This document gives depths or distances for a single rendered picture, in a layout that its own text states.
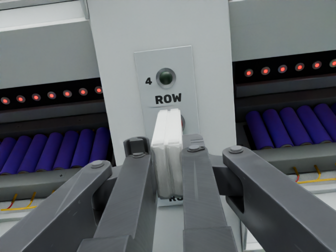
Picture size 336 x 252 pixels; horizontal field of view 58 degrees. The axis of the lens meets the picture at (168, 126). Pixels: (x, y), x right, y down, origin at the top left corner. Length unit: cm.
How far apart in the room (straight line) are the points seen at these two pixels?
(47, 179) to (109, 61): 17
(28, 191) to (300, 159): 28
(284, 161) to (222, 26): 16
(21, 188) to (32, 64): 15
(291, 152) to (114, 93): 19
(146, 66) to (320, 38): 13
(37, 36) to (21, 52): 2
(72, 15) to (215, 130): 13
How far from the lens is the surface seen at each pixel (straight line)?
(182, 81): 22
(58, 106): 42
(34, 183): 35
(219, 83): 22
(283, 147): 33
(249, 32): 23
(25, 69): 26
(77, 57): 24
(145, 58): 22
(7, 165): 39
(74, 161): 35
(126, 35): 22
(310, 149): 34
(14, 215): 35
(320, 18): 25
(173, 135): 15
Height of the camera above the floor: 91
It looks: 17 degrees down
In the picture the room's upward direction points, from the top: 7 degrees counter-clockwise
